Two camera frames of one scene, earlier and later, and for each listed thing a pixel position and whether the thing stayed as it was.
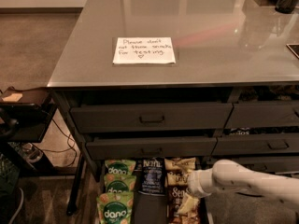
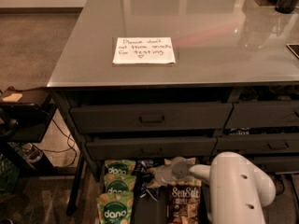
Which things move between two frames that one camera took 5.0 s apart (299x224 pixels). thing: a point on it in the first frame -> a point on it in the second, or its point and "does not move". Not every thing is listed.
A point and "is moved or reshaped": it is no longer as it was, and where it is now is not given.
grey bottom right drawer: [272, 164] does not move
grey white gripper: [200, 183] -> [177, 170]
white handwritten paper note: [144, 50] does not move
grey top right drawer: [263, 114] does not move
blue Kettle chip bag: [151, 175] is moved or reshaped
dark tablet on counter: [294, 48] does not move
